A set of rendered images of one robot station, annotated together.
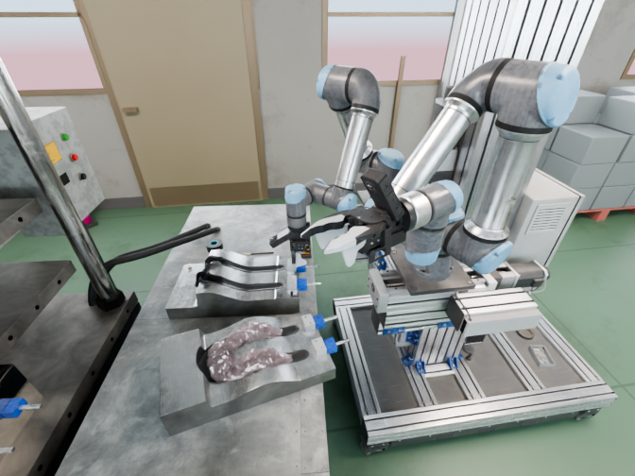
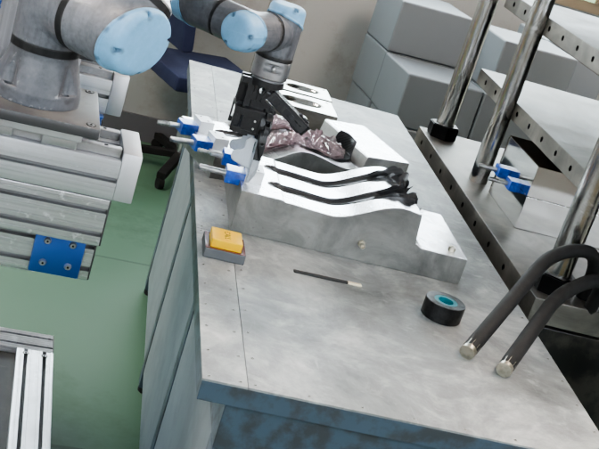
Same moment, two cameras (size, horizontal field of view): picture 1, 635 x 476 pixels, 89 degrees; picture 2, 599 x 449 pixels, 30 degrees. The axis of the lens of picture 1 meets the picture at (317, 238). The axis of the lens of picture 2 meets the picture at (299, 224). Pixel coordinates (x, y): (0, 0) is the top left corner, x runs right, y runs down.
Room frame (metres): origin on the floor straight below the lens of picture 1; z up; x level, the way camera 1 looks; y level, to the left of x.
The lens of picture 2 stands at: (3.23, -0.11, 1.60)
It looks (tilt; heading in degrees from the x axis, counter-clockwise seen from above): 19 degrees down; 171
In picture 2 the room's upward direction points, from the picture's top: 18 degrees clockwise
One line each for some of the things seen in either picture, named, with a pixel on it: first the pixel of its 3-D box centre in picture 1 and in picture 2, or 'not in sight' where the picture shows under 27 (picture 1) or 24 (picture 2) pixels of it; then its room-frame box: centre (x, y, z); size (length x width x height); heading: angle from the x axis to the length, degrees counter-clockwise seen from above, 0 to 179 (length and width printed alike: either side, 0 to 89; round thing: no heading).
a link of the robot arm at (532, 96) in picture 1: (501, 181); not in sight; (0.75, -0.47, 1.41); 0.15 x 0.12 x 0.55; 34
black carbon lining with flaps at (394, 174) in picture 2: (239, 273); (347, 182); (0.97, 0.31, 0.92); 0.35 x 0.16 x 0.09; 93
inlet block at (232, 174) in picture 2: (303, 266); (230, 174); (1.04, 0.06, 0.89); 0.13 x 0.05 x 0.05; 94
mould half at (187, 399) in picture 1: (248, 358); (291, 150); (0.63, 0.22, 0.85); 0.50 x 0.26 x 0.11; 110
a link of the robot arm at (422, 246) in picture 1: (419, 236); not in sight; (0.62, -0.24, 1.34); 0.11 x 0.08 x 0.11; 34
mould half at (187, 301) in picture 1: (237, 280); (347, 206); (0.98, 0.33, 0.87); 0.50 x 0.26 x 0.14; 93
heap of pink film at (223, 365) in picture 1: (248, 348); (297, 134); (0.63, 0.22, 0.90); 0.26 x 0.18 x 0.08; 110
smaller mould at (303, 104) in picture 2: not in sight; (297, 112); (0.18, 0.26, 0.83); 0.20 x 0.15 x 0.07; 93
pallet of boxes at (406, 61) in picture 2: not in sight; (472, 139); (-1.50, 1.25, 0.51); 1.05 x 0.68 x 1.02; 99
